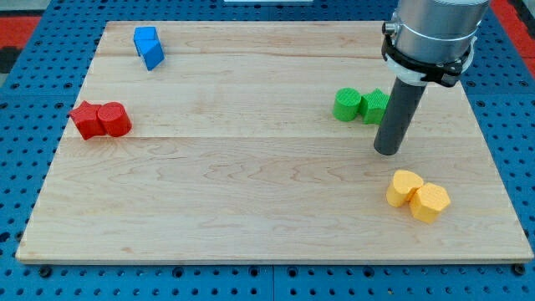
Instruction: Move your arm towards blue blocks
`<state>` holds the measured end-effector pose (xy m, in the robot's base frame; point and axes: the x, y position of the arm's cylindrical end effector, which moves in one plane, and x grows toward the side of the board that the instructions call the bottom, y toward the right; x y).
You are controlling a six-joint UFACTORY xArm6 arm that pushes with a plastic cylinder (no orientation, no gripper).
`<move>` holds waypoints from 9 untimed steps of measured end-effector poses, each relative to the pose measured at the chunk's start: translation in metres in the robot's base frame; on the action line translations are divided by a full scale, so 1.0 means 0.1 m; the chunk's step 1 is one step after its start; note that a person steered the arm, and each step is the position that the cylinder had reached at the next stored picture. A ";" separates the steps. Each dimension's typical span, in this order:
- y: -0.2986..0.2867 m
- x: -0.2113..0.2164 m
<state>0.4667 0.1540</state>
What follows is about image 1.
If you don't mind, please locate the light wooden board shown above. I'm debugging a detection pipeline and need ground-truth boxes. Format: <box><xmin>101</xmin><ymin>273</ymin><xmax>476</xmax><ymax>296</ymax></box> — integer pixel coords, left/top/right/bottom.
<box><xmin>16</xmin><ymin>21</ymin><xmax>533</xmax><ymax>265</ymax></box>

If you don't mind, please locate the yellow hexagon block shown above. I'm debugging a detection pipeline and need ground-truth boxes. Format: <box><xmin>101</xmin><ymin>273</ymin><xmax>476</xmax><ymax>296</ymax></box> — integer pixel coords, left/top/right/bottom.
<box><xmin>410</xmin><ymin>182</ymin><xmax>451</xmax><ymax>223</ymax></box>

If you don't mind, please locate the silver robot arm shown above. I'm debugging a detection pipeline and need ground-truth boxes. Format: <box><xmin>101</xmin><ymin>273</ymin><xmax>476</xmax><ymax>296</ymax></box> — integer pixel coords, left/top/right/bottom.
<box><xmin>381</xmin><ymin>0</ymin><xmax>490</xmax><ymax>87</ymax></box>

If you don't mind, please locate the red cylinder block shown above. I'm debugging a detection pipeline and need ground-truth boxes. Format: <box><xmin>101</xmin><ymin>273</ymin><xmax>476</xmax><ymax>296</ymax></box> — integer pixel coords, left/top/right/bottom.
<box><xmin>97</xmin><ymin>102</ymin><xmax>132</xmax><ymax>137</ymax></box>

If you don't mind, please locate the green cylinder block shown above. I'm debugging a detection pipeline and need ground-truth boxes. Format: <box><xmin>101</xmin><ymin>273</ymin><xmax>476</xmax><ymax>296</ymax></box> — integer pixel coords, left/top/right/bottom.
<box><xmin>332</xmin><ymin>88</ymin><xmax>361</xmax><ymax>122</ymax></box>

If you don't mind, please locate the red star block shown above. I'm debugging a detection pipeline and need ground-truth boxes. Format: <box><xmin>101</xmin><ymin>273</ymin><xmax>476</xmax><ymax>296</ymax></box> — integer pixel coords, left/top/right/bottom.
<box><xmin>69</xmin><ymin>100</ymin><xmax>106</xmax><ymax>140</ymax></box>

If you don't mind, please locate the blue triangular block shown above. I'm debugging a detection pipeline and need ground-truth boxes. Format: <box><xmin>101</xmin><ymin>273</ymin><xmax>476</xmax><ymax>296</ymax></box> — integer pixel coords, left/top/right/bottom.
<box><xmin>138</xmin><ymin>40</ymin><xmax>165</xmax><ymax>71</ymax></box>

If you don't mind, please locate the yellow heart block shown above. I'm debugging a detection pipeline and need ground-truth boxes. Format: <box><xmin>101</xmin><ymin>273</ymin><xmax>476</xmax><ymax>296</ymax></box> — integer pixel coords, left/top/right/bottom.
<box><xmin>386</xmin><ymin>170</ymin><xmax>424</xmax><ymax>207</ymax></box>

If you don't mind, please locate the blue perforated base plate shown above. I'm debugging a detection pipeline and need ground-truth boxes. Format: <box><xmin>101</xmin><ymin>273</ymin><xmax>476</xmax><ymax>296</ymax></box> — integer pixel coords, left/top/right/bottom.
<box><xmin>1</xmin><ymin>0</ymin><xmax>534</xmax><ymax>300</ymax></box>

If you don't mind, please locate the green star block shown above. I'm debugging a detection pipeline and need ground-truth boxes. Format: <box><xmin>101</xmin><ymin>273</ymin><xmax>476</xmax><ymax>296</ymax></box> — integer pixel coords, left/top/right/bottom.
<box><xmin>359</xmin><ymin>89</ymin><xmax>390</xmax><ymax>125</ymax></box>

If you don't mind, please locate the blue cube block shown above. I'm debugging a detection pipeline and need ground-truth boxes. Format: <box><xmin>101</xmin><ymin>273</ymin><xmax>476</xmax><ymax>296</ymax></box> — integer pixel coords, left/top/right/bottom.
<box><xmin>133</xmin><ymin>26</ymin><xmax>158</xmax><ymax>56</ymax></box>

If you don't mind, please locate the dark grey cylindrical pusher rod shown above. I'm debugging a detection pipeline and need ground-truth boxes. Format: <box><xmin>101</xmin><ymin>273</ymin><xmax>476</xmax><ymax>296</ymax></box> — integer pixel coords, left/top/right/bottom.
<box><xmin>374</xmin><ymin>79</ymin><xmax>425</xmax><ymax>156</ymax></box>

